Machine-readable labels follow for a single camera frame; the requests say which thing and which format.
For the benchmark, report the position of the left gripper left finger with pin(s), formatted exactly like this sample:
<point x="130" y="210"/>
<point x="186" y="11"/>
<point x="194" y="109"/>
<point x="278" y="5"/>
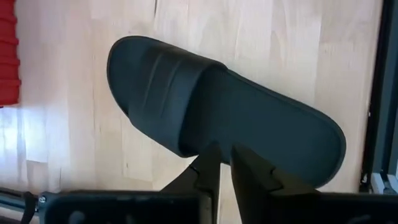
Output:
<point x="208" y="168"/>

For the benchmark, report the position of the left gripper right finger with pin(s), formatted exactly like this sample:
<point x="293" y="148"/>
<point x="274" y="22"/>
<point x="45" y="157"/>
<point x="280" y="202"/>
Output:
<point x="252" y="177"/>

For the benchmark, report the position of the black slide sandal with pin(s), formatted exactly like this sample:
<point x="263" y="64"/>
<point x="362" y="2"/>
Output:
<point x="248" y="118"/>

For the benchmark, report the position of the red plastic bin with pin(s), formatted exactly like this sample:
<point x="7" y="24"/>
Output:
<point x="7" y="62"/>

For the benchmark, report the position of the black metal frame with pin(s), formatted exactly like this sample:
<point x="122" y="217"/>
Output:
<point x="374" y="93"/>

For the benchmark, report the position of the black aluminium side frame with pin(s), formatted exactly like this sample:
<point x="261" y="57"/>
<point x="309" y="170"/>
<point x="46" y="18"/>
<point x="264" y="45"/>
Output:
<point x="12" y="199"/>

